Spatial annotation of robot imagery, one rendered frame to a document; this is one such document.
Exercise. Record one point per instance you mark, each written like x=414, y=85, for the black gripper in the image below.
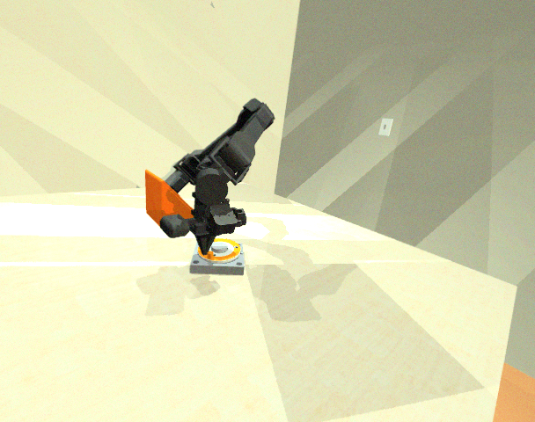
x=176, y=226

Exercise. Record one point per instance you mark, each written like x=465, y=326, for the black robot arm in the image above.
x=210, y=169

